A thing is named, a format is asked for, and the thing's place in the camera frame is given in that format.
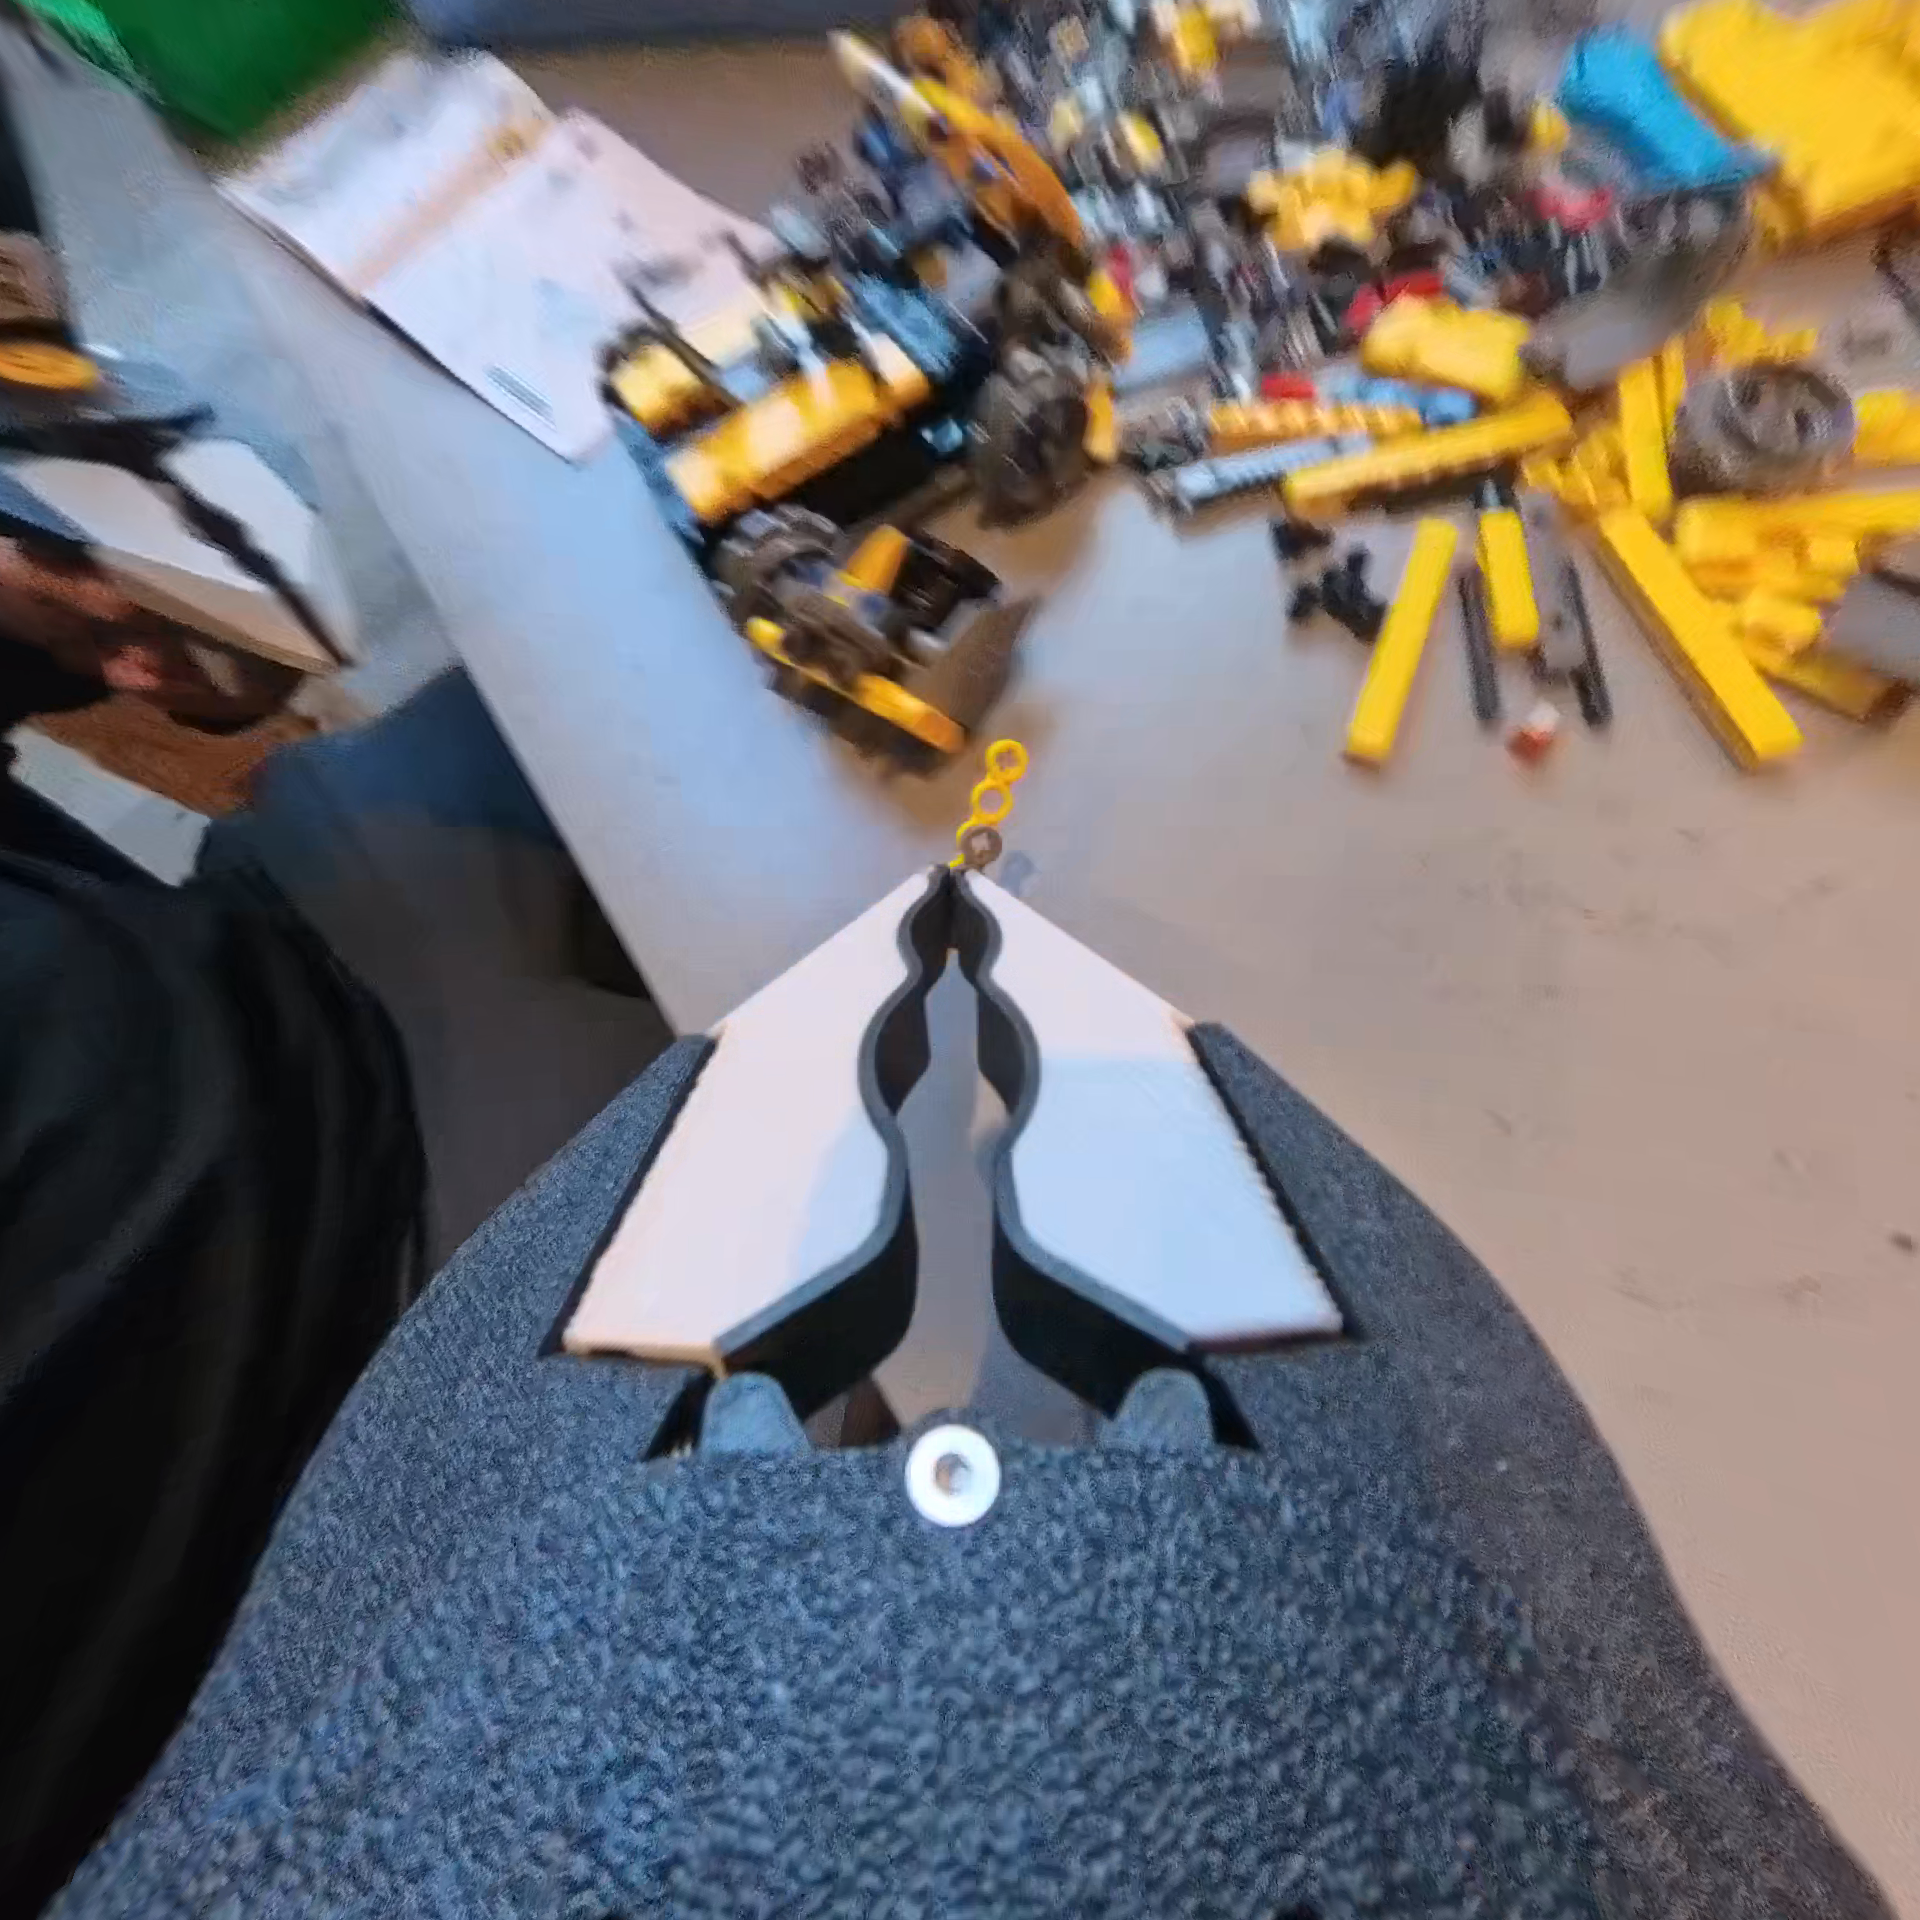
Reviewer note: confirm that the yellow grey wheel assembly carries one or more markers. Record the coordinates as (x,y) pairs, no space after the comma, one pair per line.
(869,614)

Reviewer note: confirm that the grey desk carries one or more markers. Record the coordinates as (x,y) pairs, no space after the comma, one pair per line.
(1443,992)

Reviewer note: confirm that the yellow black toy vehicle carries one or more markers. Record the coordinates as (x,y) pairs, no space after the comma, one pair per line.
(796,421)

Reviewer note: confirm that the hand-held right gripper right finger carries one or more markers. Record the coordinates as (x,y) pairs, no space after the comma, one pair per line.
(1171,1186)

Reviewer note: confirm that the pile of toy parts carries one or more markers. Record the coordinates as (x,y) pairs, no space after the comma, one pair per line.
(1684,572)

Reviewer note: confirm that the person's black top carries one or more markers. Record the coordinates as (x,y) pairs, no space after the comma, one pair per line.
(182,1261)

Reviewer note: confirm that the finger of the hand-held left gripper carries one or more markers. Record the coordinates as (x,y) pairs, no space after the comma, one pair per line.
(182,557)

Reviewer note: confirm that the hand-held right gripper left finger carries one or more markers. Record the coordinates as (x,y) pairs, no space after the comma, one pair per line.
(753,1172)

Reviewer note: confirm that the white instruction booklet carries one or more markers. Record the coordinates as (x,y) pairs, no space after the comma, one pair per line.
(452,213)

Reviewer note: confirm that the small yellow toy beam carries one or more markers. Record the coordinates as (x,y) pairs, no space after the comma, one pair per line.
(995,791)

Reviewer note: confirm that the green box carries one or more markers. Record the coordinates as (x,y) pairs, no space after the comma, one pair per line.
(227,48)

